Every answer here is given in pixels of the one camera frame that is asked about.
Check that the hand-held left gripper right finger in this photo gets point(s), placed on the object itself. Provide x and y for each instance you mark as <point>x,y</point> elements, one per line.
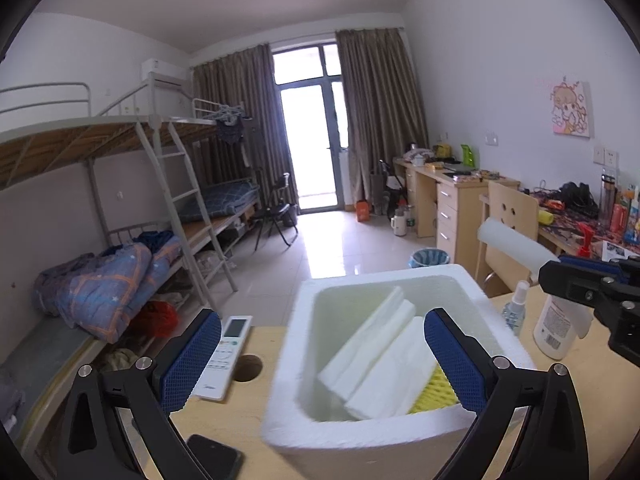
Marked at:
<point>455,360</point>

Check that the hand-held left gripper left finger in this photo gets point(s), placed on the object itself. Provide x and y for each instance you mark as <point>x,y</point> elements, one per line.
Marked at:
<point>192,360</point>

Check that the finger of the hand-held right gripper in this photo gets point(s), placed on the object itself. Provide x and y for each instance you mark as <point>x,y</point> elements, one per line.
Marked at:
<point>600,265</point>
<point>575,282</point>

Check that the yellow foam net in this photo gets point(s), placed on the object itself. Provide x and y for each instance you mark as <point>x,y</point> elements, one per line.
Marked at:
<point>435,395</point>

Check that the white foam roll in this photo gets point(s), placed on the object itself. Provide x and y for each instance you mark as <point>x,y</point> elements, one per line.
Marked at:
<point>510,247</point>

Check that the white foam sheets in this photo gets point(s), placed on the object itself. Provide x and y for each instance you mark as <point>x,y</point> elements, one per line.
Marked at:
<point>380,360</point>

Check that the white foam box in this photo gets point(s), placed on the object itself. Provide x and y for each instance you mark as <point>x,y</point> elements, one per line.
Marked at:
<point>360,447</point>

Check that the printed paper sheet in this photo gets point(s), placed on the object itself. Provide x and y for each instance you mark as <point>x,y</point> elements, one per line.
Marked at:
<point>620,251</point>

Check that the white remote control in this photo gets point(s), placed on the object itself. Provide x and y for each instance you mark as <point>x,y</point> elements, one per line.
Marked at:
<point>225,355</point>

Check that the white lotion bottle red cap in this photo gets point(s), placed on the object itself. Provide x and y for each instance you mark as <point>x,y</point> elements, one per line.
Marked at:
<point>555,325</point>

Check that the patterned tablecloth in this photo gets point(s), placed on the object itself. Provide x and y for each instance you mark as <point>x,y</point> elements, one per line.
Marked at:
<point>565,230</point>

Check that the red cloth bundle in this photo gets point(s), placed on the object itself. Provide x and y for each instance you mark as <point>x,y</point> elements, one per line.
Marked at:
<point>157,320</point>

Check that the row of toiletry bottles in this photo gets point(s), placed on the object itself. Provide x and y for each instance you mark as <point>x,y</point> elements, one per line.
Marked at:
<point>620,210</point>

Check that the clear spray bottle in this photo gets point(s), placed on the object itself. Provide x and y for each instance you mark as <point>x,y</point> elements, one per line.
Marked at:
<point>515,315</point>

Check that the beige cloth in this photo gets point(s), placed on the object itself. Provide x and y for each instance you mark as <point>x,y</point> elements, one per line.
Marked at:
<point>120,360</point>

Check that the black headphones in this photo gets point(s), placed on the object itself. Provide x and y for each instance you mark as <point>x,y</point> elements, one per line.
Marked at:
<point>577,196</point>

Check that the wooden chair smiley cutout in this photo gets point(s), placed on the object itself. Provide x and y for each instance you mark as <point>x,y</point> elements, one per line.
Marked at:
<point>510,210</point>

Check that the black smartphone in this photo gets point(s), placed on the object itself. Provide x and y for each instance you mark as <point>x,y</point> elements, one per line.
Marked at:
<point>215,457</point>

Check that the blue lined trash bin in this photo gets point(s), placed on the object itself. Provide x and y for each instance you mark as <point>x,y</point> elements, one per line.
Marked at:
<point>429,259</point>

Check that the blue plaid quilt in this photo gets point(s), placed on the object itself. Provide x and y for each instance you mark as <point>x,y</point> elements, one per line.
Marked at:
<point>105,285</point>

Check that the light wooden desk with drawers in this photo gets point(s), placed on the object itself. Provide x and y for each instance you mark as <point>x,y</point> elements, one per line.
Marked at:
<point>450,210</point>

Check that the white thermos jug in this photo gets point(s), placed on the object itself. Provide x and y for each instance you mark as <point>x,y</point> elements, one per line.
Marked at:
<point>399,222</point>

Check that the folded blue checked quilt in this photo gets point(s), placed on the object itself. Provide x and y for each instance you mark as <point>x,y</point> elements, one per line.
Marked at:
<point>220,200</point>

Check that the grey metal ladder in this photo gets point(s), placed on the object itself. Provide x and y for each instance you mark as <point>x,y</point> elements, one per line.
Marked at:
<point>185,195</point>

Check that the green packet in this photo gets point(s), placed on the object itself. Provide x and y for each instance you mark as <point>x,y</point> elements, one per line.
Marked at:
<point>467,155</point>

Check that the black folding chair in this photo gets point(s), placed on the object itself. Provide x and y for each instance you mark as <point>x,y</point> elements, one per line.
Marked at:
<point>275,210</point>

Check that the orange box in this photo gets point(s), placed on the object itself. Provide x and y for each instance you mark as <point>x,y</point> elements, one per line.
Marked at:
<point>362,211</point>

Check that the black bag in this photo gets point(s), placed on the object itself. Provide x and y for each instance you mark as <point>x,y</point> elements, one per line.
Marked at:
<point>390,190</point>

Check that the yellow box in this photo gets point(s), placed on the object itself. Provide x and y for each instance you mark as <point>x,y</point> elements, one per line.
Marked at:
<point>442,150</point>

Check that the hanging dark clothes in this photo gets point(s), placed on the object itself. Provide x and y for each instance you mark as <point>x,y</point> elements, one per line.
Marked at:
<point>231,130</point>

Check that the grey metal bunk bed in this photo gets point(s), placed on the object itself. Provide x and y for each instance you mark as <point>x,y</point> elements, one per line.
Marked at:
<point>65,145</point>
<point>220,120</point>

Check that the glass balcony door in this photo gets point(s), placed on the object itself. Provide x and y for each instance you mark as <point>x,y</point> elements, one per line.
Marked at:
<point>312,135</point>

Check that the brown curtain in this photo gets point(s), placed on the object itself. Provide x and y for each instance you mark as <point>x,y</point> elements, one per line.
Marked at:
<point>380,110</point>
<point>235,85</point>

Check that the white air conditioner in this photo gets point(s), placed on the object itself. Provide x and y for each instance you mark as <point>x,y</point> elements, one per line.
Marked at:
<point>165,72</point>

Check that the double white wall socket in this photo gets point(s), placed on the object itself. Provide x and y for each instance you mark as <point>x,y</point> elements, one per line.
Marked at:
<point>606,156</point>

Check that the cartoon wall picture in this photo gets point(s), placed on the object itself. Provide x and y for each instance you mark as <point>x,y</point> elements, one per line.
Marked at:
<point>571,109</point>

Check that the single white wall socket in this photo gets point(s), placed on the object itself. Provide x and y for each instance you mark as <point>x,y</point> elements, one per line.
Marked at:
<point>492,138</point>

